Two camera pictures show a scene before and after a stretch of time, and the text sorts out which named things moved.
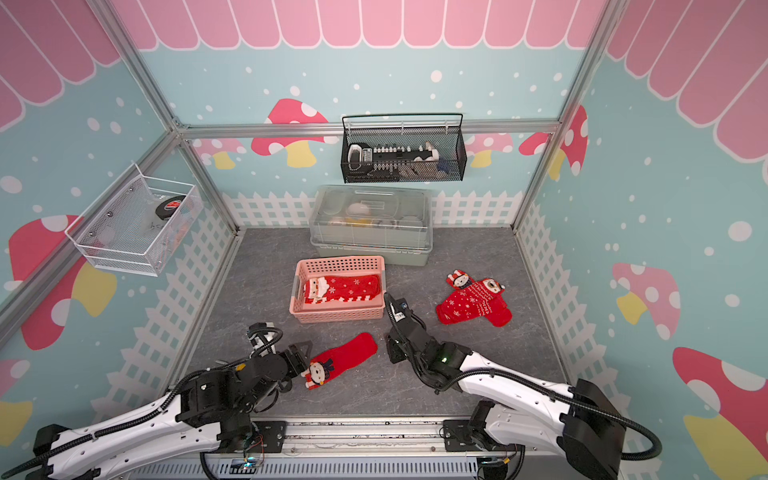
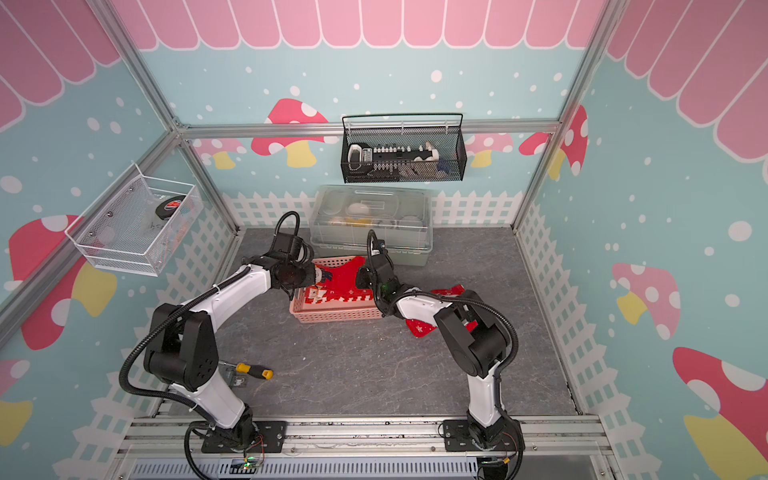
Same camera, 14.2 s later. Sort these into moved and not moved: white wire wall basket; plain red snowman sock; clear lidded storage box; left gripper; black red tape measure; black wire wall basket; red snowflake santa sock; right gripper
Moved: right gripper; plain red snowman sock; left gripper
Not moved: black red tape measure; black wire wall basket; clear lidded storage box; red snowflake santa sock; white wire wall basket
